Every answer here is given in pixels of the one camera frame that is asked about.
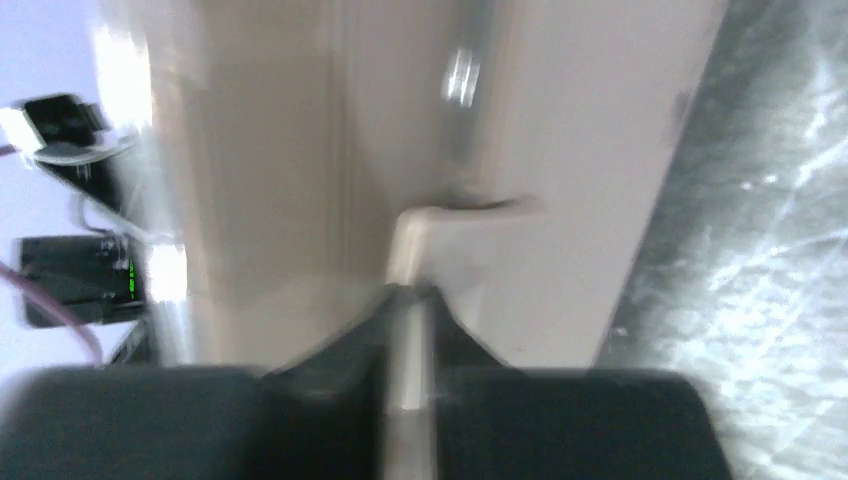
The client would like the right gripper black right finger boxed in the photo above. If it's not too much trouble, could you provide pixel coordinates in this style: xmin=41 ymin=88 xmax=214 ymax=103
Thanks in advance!
xmin=415 ymin=286 xmax=732 ymax=480

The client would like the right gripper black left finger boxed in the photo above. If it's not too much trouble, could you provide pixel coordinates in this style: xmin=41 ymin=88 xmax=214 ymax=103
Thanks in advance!
xmin=1 ymin=286 xmax=410 ymax=479

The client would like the translucent brown tool box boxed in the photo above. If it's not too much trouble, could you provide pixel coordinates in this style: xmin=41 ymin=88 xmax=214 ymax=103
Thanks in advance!
xmin=92 ymin=1 xmax=728 ymax=367

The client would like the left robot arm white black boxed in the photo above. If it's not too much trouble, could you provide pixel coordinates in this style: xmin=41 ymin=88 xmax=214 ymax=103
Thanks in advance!
xmin=1 ymin=93 xmax=149 ymax=364

